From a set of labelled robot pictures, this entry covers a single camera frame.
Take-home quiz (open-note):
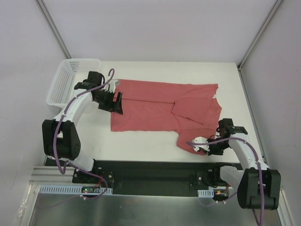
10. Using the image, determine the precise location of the pink t shirt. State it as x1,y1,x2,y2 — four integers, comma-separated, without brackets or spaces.
111,80,222,153

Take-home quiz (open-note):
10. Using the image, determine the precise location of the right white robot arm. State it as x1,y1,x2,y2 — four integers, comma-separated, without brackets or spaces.
207,118,281,210

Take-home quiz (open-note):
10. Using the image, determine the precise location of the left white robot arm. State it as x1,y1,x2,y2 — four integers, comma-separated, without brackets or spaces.
42,69,123,183

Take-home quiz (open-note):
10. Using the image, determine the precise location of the white plastic basket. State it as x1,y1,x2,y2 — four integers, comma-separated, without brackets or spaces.
46,58,101,108

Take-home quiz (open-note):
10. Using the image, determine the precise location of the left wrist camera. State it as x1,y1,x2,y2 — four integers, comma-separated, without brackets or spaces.
106,79,120,93

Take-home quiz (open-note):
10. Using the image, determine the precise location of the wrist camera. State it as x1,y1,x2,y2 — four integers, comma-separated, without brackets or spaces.
192,137,209,153
106,79,120,93

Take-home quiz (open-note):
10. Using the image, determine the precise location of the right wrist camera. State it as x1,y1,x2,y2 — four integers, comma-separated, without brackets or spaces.
192,137,209,153

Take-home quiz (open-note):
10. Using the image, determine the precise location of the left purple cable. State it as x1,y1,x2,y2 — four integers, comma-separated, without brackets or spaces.
53,68,117,201

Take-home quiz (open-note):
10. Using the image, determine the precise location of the right white cable duct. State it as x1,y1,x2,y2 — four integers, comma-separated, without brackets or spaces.
198,189,214,198

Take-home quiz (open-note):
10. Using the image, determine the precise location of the white cable duct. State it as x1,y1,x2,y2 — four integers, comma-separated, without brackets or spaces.
198,189,214,198
40,185,113,195

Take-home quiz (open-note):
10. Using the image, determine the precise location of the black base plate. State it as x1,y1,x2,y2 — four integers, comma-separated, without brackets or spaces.
44,159,245,196

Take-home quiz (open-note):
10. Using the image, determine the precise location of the aluminium rail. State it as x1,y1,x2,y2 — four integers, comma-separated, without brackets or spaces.
29,164,283,189

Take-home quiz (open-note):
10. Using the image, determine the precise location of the left white cable duct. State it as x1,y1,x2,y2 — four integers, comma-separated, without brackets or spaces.
40,185,113,195

